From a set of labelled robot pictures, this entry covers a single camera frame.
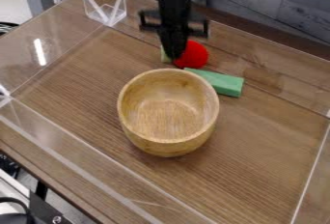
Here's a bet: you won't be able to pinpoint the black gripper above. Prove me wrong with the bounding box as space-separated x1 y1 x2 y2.
137 10 208 60

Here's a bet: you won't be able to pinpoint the red plush fruit green stem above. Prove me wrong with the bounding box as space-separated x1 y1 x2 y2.
161 41 208 69

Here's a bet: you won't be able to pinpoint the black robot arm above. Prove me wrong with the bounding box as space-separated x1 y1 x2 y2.
137 0 208 60

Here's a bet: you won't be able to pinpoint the green sponge block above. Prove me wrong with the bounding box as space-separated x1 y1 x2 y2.
185 68 244 98

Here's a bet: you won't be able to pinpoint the wooden bowl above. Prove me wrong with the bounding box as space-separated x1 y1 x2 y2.
117 69 219 157

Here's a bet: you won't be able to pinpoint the clear acrylic tray walls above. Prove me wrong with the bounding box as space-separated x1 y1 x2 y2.
0 0 330 224

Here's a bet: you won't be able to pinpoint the black table leg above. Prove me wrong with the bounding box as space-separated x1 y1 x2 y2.
35 182 48 201

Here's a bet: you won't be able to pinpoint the black cable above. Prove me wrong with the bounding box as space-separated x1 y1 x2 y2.
0 197 33 224

